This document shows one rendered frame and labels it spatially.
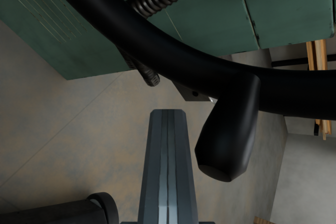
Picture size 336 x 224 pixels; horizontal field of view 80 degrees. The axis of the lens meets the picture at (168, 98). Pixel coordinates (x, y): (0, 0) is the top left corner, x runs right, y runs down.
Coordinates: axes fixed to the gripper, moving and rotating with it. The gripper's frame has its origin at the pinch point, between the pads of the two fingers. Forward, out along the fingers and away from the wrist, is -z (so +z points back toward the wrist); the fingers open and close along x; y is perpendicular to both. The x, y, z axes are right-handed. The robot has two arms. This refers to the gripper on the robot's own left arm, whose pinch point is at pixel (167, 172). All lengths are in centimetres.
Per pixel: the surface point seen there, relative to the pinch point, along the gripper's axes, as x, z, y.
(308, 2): 16.3, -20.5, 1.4
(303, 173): 204, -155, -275
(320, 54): 158, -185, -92
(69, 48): -28, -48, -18
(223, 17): 8.1, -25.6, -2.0
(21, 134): -49, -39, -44
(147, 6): -1.9, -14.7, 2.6
